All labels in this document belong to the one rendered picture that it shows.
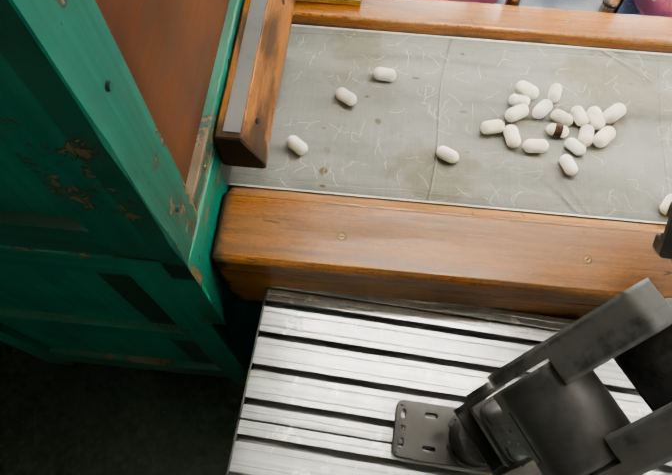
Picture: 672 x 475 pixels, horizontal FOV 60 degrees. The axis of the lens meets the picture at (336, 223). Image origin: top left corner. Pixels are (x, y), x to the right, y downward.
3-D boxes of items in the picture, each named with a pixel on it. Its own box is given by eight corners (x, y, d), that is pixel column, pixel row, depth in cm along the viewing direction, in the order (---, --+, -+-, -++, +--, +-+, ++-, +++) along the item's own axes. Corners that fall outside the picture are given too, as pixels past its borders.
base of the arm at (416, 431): (403, 389, 69) (396, 452, 66) (574, 417, 67) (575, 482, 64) (396, 399, 76) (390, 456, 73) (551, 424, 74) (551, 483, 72)
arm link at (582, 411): (512, 383, 67) (585, 339, 37) (547, 436, 65) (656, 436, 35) (467, 410, 67) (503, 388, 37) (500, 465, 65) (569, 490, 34)
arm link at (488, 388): (502, 373, 64) (459, 398, 63) (551, 448, 61) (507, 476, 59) (488, 382, 69) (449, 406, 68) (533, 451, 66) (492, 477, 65)
